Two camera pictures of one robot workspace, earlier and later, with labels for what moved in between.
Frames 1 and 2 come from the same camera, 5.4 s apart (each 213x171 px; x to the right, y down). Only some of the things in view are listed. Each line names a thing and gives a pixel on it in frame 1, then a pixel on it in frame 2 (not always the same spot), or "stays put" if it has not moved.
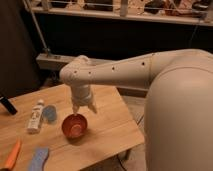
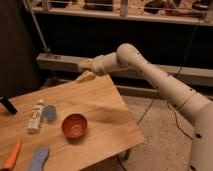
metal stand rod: x=46 y=49 stays put
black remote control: x=7 y=103 stays put
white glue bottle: x=34 y=124 stays put
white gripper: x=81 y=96 → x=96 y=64
